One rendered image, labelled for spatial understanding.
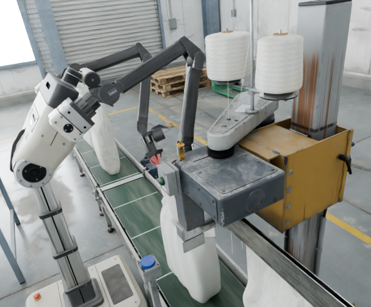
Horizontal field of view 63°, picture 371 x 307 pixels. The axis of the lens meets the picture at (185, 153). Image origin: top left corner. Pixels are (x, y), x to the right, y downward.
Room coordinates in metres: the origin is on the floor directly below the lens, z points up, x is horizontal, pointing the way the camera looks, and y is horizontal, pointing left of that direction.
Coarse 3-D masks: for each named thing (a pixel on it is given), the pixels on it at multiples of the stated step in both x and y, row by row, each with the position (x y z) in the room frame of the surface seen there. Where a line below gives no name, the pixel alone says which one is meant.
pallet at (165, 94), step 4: (200, 80) 6.94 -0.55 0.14; (180, 84) 6.82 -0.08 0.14; (184, 84) 6.78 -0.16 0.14; (200, 84) 7.09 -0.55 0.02; (204, 84) 6.84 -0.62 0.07; (208, 84) 6.79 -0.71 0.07; (152, 88) 7.00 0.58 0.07; (156, 88) 6.69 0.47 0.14; (160, 88) 6.67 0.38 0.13; (180, 88) 6.50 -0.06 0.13; (184, 88) 6.60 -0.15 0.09; (200, 88) 6.71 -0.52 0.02; (156, 92) 6.73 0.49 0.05; (160, 92) 6.48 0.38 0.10; (164, 92) 6.35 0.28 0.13; (168, 92) 6.38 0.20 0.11; (164, 96) 6.35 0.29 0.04; (168, 96) 6.38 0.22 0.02
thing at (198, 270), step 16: (176, 208) 1.19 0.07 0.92; (176, 240) 1.15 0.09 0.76; (208, 240) 1.08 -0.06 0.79; (176, 256) 1.18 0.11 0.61; (192, 256) 1.06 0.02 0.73; (208, 256) 1.06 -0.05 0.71; (176, 272) 1.20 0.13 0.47; (192, 272) 1.06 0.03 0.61; (208, 272) 1.06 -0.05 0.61; (192, 288) 1.07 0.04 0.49; (208, 288) 1.05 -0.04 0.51
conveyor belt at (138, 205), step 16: (112, 192) 2.24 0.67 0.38; (128, 192) 2.21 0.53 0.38; (144, 192) 2.18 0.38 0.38; (112, 208) 2.13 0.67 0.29; (128, 208) 1.98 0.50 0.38; (144, 208) 1.96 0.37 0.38; (160, 208) 1.93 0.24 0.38; (128, 224) 1.79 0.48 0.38; (144, 224) 1.76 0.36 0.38; (160, 224) 1.74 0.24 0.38; (144, 240) 1.60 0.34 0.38; (160, 240) 1.58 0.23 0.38; (160, 256) 1.43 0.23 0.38; (224, 272) 1.25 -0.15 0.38; (160, 288) 1.19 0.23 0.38; (176, 288) 1.18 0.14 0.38; (224, 288) 1.14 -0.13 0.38; (240, 288) 1.13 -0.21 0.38; (176, 304) 1.08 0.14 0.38; (192, 304) 1.07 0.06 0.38; (208, 304) 1.06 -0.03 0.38; (224, 304) 1.05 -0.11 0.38; (240, 304) 1.04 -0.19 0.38
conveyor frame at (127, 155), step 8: (120, 144) 3.18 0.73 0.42; (128, 152) 2.94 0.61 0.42; (80, 160) 3.09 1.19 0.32; (136, 168) 2.71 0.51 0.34; (88, 176) 2.76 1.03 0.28; (136, 176) 2.49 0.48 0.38; (144, 176) 2.53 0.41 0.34; (96, 184) 2.35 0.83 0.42; (112, 184) 2.40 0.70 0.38; (120, 184) 2.38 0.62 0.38
